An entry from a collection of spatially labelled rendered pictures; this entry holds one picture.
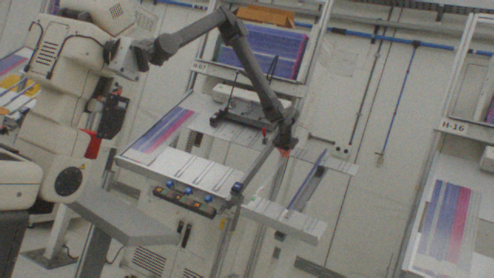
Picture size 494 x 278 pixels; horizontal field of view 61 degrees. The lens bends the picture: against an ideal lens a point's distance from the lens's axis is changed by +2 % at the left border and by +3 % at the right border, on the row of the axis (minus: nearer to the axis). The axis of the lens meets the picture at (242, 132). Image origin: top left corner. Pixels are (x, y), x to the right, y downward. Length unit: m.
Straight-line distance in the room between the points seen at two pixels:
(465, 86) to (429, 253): 0.96
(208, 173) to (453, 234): 1.09
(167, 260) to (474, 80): 1.88
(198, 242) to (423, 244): 1.15
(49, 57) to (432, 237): 1.55
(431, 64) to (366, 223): 1.42
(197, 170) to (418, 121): 2.17
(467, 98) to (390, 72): 1.47
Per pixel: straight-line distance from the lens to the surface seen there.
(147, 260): 2.56
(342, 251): 3.80
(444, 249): 1.86
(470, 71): 2.44
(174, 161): 2.16
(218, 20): 1.69
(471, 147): 2.39
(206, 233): 2.33
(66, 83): 1.44
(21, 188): 1.22
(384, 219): 3.72
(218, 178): 2.03
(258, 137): 2.23
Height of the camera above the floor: 1.06
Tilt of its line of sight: 1 degrees down
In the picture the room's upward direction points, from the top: 16 degrees clockwise
